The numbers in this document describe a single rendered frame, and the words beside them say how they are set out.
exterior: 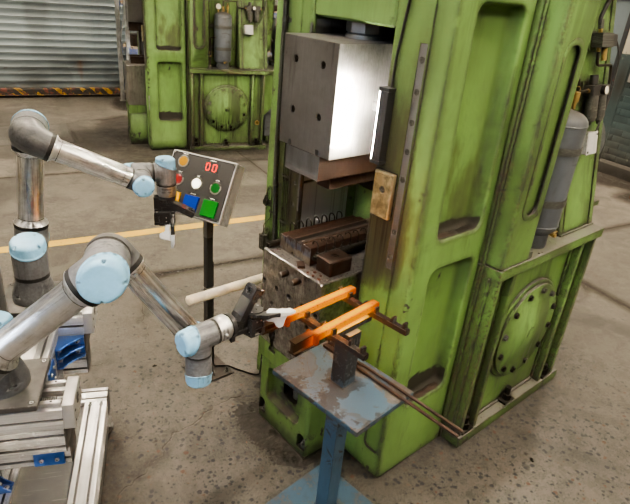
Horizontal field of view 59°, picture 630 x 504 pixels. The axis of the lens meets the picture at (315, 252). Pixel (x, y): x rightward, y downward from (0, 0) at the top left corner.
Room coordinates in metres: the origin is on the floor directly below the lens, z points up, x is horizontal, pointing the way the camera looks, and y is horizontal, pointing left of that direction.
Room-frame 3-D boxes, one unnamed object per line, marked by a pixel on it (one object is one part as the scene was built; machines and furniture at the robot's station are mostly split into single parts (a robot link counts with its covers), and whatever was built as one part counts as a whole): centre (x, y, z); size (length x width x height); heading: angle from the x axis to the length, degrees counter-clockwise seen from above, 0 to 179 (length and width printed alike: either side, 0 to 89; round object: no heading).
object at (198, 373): (1.28, 0.30, 0.93); 0.11 x 0.08 x 0.11; 16
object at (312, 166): (2.19, -0.07, 1.32); 0.42 x 0.20 x 0.10; 132
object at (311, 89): (2.16, -0.10, 1.56); 0.42 x 0.39 x 0.40; 132
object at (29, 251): (1.72, 1.01, 0.98); 0.13 x 0.12 x 0.14; 24
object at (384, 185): (1.91, -0.23, 1.27); 0.09 x 0.02 x 0.17; 42
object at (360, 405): (1.54, -0.14, 0.70); 0.40 x 0.30 x 0.02; 47
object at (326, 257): (1.96, -0.08, 0.95); 0.12 x 0.08 x 0.06; 132
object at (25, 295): (1.72, 1.01, 0.87); 0.15 x 0.15 x 0.10
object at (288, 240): (2.19, -0.07, 0.96); 0.42 x 0.20 x 0.09; 132
